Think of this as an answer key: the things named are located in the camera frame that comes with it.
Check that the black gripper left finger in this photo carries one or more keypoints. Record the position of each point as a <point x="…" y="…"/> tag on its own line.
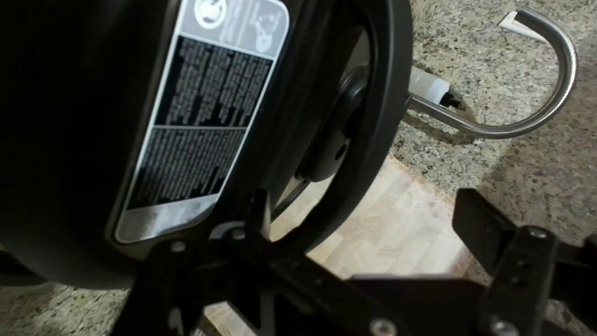
<point x="274" y="292"/>

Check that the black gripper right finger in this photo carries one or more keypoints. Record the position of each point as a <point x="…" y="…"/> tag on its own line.
<point x="528" y="267"/>

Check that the black cooker lid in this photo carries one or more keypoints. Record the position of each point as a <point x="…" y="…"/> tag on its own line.
<point x="132" y="122"/>

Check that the wooden cutting board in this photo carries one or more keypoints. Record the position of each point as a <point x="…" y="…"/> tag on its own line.
<point x="399" y="228"/>

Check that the curved steel faucet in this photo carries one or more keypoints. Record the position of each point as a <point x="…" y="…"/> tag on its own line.
<point x="518" y="99"/>

